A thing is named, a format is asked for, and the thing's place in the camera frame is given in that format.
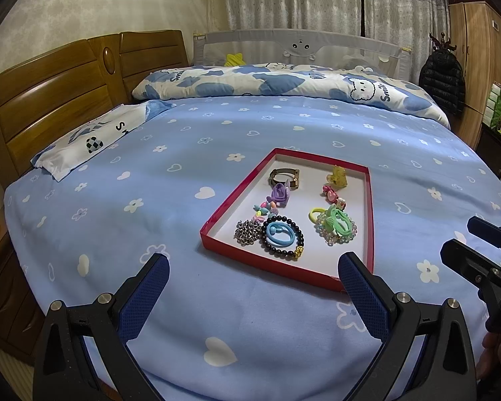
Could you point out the grey curtain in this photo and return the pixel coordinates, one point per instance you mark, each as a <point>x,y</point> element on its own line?
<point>411,24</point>

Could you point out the red white tray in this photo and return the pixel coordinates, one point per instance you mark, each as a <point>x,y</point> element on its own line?
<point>317,265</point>

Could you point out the light blue bed sheet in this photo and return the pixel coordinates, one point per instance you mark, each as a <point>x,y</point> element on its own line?
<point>221,329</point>

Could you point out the wooden headboard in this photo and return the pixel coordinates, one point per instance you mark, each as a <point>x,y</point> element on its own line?
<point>44,98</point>

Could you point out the yellow toy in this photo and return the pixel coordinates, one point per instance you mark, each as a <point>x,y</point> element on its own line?
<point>234,59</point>

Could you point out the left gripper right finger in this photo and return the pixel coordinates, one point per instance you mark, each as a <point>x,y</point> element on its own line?
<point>370,295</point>

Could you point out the black bag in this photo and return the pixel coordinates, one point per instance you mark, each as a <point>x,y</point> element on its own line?
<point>442,77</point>

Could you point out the purple bow hair clip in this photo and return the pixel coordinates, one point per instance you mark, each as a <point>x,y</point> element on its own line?
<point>280,195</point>

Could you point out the yellow hair claw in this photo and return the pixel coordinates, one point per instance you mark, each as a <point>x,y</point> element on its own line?
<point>337,179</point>

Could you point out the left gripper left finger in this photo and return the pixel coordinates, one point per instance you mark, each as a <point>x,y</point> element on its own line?
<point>137,296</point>

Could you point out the wooden wardrobe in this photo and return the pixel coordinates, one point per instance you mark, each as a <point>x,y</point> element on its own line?
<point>475,30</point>

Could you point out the white blue pillow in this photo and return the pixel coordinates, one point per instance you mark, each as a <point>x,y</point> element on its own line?
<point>81,144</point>

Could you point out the dark shelf unit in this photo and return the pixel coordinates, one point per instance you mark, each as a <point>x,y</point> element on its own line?
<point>489,149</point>

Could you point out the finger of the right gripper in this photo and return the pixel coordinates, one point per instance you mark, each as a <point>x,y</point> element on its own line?
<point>481,272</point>
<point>485,230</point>

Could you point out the pink hair clip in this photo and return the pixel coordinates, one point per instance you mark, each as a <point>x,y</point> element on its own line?
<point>330,194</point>

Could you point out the green white packages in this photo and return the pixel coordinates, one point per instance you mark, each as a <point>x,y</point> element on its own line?
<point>492,112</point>

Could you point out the blue white cartoon quilt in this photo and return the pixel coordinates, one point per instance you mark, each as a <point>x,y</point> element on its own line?
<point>360,85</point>

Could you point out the white bed guard rail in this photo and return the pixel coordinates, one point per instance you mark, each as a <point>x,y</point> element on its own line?
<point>292,46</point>

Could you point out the right hand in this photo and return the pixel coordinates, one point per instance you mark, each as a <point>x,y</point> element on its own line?
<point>491,354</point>

